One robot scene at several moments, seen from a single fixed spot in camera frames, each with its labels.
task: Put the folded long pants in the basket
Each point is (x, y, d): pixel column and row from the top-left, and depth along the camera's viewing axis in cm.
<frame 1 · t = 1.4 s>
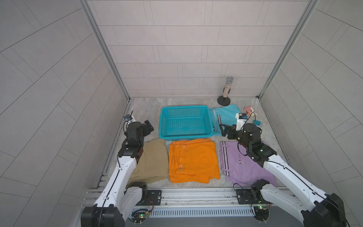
left hand: (144, 121, 81), fingers open
right hand: (224, 125, 79), fingers open
teal plastic basket: (185, 122, 104), on the table
folded orange pants: (193, 161, 82), point 3 cm above the table
folded khaki pants: (155, 164, 82), point 2 cm above the table
folded purple pants: (239, 167, 82), point 2 cm above the table
folded teal pants: (225, 115, 105), point 2 cm above the table
bottle on black stand: (224, 100, 118), on the table
small red box: (249, 109, 109), point 2 cm above the table

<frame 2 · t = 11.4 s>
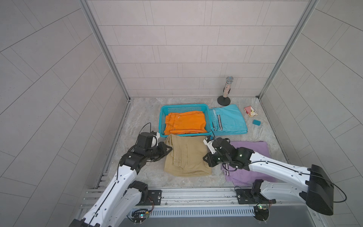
left hand: (174, 147, 75), fingers closed
right hand: (203, 160, 76), fingers closed
folded orange pants: (184, 122, 100), point 3 cm above the table
folded khaki pants: (184, 156, 77), point 10 cm above the table
the other named things where they were.

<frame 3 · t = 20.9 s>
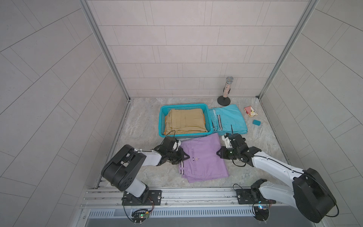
left hand: (190, 157, 86), fingers closed
right hand: (216, 153, 84), fingers closed
folded khaki pants: (185, 121, 97), point 6 cm above the table
folded purple pants: (204, 163, 84), on the table
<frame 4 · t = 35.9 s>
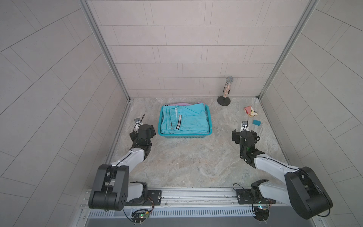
left hand: (144, 125, 90), fingers open
right hand: (241, 128, 89), fingers open
folded teal pants: (190, 118, 93), point 10 cm above the table
